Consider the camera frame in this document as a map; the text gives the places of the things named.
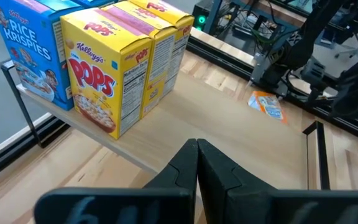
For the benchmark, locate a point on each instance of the blue-grey metal cart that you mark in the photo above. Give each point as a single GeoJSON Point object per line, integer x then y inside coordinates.
{"type": "Point", "coordinates": [213, 15]}

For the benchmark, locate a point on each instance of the blue Rice Krispies cereal box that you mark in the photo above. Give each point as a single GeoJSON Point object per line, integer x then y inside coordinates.
{"type": "Point", "coordinates": [30, 53]}
{"type": "Point", "coordinates": [95, 2]}

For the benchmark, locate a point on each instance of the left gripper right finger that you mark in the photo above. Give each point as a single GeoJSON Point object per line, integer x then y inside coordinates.
{"type": "Point", "coordinates": [219, 180]}

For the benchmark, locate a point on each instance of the yellow Corn Pops cereal box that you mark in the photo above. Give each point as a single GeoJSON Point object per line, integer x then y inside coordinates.
{"type": "Point", "coordinates": [182, 46]}
{"type": "Point", "coordinates": [104, 77]}
{"type": "Point", "coordinates": [162, 56]}

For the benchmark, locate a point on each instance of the orange Mini Wheats cereal box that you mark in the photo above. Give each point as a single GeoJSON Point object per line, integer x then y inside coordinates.
{"type": "Point", "coordinates": [267, 105]}

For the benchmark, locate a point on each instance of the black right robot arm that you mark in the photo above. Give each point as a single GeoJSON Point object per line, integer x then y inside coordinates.
{"type": "Point", "coordinates": [297, 49]}

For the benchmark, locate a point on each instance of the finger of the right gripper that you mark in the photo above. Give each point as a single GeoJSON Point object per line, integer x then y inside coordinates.
{"type": "Point", "coordinates": [314, 73]}

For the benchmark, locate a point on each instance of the black computer with green light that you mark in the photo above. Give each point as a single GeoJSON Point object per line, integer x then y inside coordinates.
{"type": "Point", "coordinates": [199, 12]}

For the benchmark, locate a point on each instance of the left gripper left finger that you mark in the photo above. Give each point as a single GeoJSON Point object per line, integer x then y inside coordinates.
{"type": "Point", "coordinates": [179, 177]}

